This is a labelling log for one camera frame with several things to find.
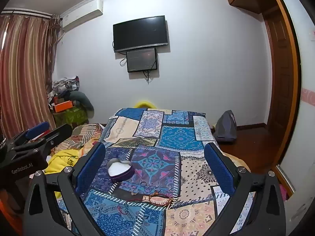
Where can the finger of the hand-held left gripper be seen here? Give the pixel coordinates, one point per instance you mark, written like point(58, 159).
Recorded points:
point(37, 129)
point(59, 135)

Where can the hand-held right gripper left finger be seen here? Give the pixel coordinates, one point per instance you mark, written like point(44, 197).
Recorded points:
point(90, 168)

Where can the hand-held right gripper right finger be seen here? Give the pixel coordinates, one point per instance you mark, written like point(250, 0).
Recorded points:
point(219, 169)

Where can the purple heart-shaped jewelry tin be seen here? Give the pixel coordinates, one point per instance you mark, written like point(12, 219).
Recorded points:
point(123, 176)

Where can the green patterned box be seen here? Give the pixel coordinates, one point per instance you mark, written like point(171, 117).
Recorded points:
point(71, 118)

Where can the yellow cloth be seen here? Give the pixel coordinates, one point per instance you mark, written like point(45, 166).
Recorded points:
point(61, 158)

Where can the striped beige blanket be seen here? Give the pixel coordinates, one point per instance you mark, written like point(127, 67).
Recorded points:
point(83, 132)

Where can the orange box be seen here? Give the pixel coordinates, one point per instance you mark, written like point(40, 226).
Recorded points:
point(62, 106)

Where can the grey bag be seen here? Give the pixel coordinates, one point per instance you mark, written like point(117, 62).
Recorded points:
point(225, 127)

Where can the orange cloth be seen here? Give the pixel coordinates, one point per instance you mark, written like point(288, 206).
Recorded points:
point(8, 216)

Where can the patchwork printed bedspread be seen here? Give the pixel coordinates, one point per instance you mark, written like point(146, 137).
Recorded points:
point(172, 137)

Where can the striped pink curtain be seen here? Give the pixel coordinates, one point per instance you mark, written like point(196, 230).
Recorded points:
point(22, 66)

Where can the yellow round object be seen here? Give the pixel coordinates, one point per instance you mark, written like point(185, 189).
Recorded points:
point(144, 104)

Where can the wooden door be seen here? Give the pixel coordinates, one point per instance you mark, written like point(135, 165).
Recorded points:
point(280, 73)

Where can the white air conditioner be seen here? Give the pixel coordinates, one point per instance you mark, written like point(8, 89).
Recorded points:
point(81, 16)

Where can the small black wall monitor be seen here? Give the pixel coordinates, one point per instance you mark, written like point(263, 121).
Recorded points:
point(141, 60)

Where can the black wall television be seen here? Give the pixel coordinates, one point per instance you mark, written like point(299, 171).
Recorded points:
point(140, 33)

